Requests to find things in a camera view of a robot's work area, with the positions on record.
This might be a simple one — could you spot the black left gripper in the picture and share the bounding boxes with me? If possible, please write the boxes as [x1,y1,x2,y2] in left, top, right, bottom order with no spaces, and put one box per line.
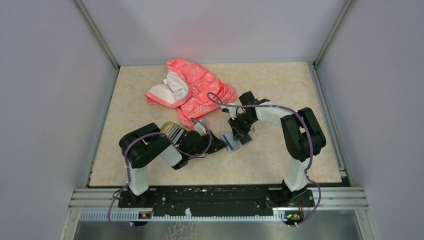
[188,129,228,158]

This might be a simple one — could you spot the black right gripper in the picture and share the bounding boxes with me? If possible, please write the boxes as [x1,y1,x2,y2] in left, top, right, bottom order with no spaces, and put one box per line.
[227,113,257,142]

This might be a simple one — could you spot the gold card tin box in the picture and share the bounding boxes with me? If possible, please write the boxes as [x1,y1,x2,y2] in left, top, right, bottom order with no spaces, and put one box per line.
[160,121,189,145]

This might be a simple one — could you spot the beige blue card holder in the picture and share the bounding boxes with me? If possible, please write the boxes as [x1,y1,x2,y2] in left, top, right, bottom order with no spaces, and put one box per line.
[220,132,253,154]

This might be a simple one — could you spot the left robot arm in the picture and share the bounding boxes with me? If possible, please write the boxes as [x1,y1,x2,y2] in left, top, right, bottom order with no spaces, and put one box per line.
[118,122,227,207]

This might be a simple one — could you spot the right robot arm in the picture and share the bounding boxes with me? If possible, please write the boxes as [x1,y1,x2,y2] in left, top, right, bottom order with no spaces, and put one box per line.
[222,91,327,206]

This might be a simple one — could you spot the cards in tin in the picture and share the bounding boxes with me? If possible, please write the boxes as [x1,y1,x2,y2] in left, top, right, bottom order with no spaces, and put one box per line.
[165,124,185,144]

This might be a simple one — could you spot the pink patterned cloth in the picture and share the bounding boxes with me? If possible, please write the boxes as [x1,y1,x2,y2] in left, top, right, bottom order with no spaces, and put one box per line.
[144,58,238,130]

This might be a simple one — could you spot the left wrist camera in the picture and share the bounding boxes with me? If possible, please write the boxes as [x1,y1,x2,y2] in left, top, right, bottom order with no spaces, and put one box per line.
[194,118,208,136]

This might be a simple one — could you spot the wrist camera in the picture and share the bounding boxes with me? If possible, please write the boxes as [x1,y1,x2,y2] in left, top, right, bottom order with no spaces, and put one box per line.
[194,118,208,136]
[226,103,238,120]

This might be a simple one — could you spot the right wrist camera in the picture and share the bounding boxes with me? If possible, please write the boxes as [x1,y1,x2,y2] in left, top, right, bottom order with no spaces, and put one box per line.
[226,103,238,120]

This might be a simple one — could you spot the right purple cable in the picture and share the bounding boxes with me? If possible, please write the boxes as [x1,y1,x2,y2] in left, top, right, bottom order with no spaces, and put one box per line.
[206,92,322,226]

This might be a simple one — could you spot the white slotted cable duct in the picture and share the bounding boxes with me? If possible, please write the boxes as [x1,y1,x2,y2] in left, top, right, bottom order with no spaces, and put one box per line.
[80,210,287,222]

